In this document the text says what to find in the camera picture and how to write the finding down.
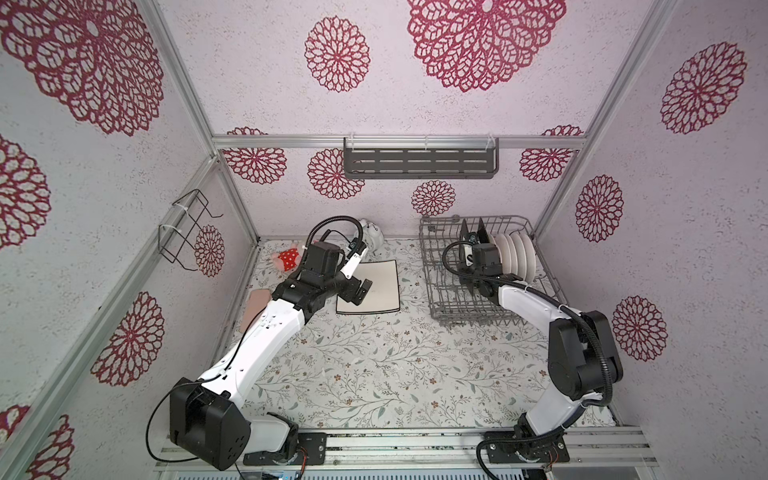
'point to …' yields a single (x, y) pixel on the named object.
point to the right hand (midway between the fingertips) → (470, 257)
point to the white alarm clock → (372, 236)
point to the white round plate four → (529, 256)
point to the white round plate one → (500, 241)
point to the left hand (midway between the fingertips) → (353, 278)
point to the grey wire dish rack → (448, 298)
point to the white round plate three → (520, 247)
